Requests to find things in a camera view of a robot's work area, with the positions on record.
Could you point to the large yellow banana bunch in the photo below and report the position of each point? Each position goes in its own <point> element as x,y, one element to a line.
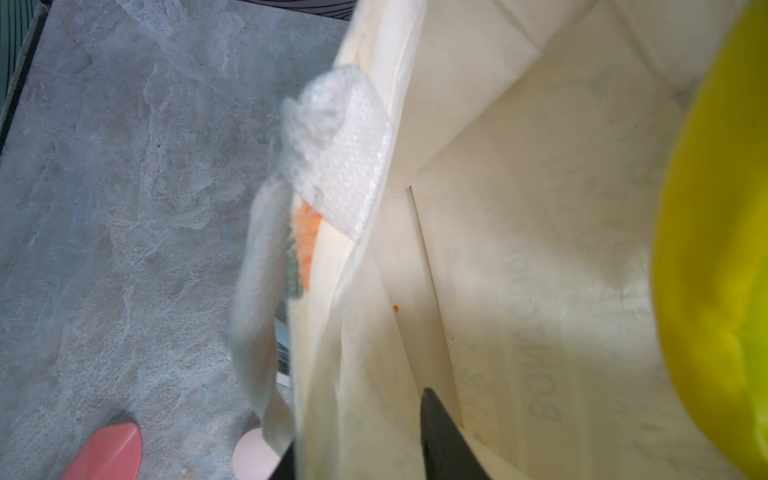
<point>709,256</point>

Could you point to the pink round sponge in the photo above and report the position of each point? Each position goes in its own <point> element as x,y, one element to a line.
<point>253,458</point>

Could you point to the white grey stapler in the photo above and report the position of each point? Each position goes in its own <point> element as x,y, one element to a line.
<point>282,335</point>

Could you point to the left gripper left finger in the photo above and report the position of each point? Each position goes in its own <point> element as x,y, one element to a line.
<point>285,469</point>

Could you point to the pink plastic scoop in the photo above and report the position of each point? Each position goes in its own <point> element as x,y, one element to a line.
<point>111,453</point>

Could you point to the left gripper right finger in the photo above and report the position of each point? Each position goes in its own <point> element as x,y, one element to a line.
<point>446,454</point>

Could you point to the cream canvas grocery bag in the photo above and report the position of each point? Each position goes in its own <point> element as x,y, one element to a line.
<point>465,202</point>

